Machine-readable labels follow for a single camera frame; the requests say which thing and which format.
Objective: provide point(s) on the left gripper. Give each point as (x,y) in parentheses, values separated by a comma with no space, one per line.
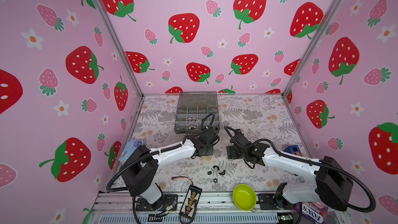
(211,150)

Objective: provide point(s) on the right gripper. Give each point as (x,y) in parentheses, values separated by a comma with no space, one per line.
(229,151)

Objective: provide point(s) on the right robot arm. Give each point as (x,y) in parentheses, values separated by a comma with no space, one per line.
(329,183)

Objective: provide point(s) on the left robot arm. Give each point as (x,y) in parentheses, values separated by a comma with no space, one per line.
(137,173)

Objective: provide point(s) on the grey compartment organizer box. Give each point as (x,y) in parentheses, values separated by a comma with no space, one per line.
(195,111)

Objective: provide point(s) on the lime green bowl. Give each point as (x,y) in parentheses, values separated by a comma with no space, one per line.
(244,197)

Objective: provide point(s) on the blue box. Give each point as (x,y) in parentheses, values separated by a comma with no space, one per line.
(294,150)

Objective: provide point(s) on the black battery charger board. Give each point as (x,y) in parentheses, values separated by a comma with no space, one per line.
(190,204)

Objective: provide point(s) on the blue tissue pack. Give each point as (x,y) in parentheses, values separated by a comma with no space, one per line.
(129,148)

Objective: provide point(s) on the purple Fox's candy bag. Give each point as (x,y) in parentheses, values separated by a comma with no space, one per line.
(315,211)

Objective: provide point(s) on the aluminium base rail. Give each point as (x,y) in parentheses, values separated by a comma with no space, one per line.
(213,208)

